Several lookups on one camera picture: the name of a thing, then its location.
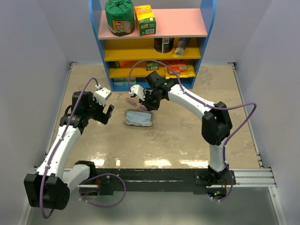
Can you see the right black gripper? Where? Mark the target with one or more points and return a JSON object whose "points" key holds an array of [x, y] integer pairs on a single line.
{"points": [[146, 102]]}

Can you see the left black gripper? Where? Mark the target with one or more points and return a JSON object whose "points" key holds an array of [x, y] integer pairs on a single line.
{"points": [[102, 117]]}

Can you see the pink sunglasses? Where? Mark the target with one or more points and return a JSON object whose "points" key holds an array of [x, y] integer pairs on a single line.
{"points": [[135, 104]]}

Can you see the light blue cleaning cloth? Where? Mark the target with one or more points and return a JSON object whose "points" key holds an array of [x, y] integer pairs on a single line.
{"points": [[138, 117]]}

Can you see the patterned sunglasses case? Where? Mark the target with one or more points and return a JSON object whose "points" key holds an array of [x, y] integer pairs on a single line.
{"points": [[138, 118]]}

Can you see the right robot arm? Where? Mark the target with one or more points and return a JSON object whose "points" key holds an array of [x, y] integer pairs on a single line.
{"points": [[216, 122]]}

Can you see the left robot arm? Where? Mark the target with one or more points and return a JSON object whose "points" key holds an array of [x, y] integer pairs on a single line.
{"points": [[50, 186]]}

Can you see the small green box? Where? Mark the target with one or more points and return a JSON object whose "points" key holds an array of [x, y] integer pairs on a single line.
{"points": [[152, 65]]}

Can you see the teal tissue packs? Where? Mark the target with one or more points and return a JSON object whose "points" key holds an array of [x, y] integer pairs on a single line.
{"points": [[123, 81]]}

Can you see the orange box on shelf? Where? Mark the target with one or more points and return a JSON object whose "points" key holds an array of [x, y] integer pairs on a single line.
{"points": [[178, 66]]}

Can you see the orange packet left shelf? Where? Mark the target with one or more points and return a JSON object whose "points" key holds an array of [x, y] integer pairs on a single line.
{"points": [[121, 64]]}

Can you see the yellow snack bag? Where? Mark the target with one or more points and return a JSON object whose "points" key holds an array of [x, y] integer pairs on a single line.
{"points": [[190, 72]]}

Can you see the black labelled can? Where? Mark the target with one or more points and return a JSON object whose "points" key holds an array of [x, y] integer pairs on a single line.
{"points": [[163, 45]]}

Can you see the silver foil pouch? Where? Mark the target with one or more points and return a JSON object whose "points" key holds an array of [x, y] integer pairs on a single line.
{"points": [[181, 46]]}

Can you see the blue shelf unit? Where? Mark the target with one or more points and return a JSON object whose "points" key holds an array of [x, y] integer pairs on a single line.
{"points": [[193, 23]]}

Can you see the orange green sponge box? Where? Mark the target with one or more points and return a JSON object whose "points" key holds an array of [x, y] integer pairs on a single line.
{"points": [[146, 21]]}

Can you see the green toilet paper pack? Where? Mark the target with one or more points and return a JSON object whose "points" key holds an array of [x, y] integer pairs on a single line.
{"points": [[120, 17]]}

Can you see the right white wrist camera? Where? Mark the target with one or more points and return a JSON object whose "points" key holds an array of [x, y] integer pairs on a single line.
{"points": [[137, 91]]}

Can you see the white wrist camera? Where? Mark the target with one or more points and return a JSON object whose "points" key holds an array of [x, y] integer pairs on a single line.
{"points": [[102, 94], [137, 91]]}

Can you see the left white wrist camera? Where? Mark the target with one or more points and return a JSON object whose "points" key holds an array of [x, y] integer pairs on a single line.
{"points": [[102, 94]]}

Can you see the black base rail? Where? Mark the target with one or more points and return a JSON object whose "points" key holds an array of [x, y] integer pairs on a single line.
{"points": [[196, 181]]}

